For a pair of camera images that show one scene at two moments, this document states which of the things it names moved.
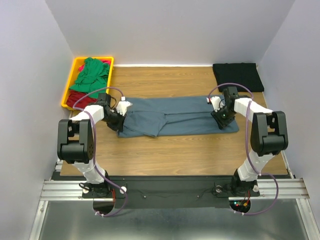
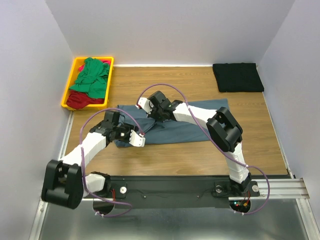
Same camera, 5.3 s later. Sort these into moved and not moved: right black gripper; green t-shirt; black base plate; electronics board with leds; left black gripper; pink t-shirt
Moved: right black gripper; left black gripper
Not moved: pink t-shirt; green t-shirt; black base plate; electronics board with leds
